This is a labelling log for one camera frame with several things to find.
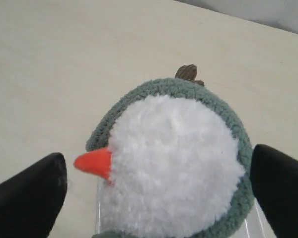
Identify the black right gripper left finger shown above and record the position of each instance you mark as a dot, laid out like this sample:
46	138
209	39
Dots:
31	200

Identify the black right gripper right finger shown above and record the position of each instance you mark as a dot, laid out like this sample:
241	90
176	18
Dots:
274	178

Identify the white plush snowman toy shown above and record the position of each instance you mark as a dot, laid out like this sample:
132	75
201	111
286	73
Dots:
170	167

